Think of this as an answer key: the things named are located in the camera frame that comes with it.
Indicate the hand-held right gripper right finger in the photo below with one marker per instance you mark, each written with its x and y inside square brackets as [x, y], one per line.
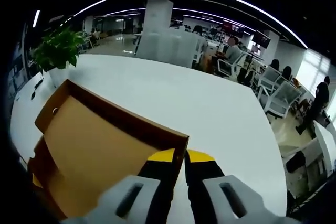
[215, 197]

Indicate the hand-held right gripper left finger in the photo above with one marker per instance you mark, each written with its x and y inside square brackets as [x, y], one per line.
[149, 197]

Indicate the brown cardboard shoe box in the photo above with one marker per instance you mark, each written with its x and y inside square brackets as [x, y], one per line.
[92, 142]

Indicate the black office chair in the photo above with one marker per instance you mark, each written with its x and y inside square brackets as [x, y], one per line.
[296, 162]

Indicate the row of white office chairs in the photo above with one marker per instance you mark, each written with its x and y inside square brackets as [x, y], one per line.
[286, 95]

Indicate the white partition board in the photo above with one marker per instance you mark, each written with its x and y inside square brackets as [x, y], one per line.
[168, 51]

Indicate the small black gadget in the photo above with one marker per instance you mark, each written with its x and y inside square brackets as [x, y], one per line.
[39, 83]
[33, 95]

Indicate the dark hanging screen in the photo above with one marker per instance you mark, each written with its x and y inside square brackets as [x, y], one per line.
[261, 41]

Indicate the red hanging screen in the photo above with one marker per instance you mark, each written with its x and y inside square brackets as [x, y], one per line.
[234, 27]

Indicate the green potted plant white pot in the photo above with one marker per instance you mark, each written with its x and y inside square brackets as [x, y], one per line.
[60, 48]

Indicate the white square pillar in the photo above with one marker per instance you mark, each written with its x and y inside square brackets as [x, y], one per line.
[157, 16]

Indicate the storage shelf rack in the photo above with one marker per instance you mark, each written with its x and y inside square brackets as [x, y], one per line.
[18, 66]

